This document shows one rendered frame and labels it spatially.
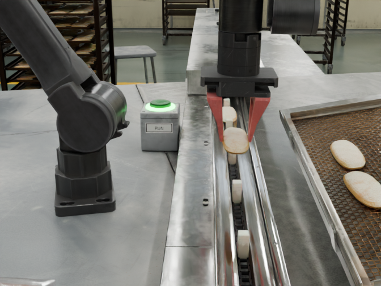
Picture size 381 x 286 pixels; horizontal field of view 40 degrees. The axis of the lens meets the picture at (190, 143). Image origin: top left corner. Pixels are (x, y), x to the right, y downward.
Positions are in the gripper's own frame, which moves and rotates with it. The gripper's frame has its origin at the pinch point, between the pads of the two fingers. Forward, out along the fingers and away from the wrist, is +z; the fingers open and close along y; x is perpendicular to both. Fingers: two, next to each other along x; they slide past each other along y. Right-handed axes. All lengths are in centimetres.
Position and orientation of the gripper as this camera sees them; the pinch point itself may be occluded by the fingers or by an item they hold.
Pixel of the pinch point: (235, 135)
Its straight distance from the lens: 74.5
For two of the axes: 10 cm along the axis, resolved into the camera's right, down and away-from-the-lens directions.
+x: 0.3, -3.5, 9.4
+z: -0.1, 9.4, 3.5
